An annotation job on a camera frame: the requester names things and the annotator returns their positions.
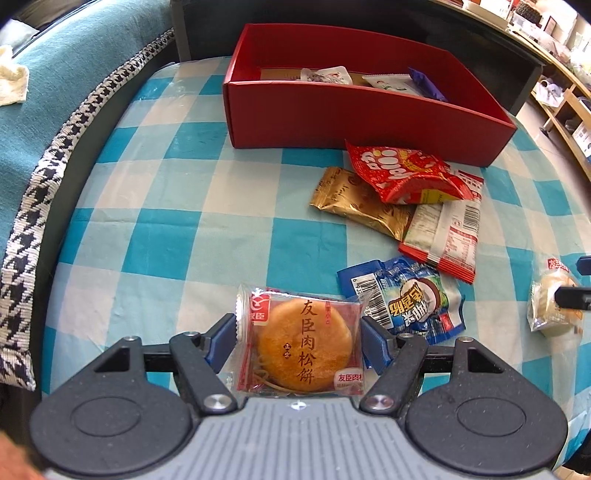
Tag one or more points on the white green snack packet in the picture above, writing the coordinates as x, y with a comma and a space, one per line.
392, 85

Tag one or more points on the purple snack packet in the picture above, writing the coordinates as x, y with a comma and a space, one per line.
427, 83

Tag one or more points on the white paper bag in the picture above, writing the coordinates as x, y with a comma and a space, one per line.
548, 91

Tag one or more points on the blue white checkered tablecloth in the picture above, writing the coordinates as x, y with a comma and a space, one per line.
184, 221

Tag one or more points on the cream cloth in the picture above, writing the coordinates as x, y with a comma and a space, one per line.
11, 76

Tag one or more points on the white red striped packet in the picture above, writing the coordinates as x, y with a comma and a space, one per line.
445, 235

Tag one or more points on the steamed cake in clear bag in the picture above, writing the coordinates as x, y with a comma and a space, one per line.
325, 75

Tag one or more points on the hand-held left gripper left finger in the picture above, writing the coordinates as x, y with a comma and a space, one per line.
221, 337

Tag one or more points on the round pastry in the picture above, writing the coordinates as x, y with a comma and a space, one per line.
302, 346

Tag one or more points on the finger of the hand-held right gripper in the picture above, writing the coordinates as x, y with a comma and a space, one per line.
584, 264
575, 297

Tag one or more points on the red cardboard box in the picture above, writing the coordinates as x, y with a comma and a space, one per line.
351, 117

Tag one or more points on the wooden tv cabinet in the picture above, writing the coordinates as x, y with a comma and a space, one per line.
572, 99

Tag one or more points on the small pastry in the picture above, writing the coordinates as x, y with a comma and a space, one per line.
547, 300

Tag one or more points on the blue sausage packet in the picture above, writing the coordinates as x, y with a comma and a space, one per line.
415, 300

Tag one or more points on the gold snack packet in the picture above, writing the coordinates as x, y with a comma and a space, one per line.
355, 198

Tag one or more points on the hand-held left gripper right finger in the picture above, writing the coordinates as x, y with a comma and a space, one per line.
375, 341

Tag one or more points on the red yellow snack packet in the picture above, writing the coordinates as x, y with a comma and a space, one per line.
411, 175

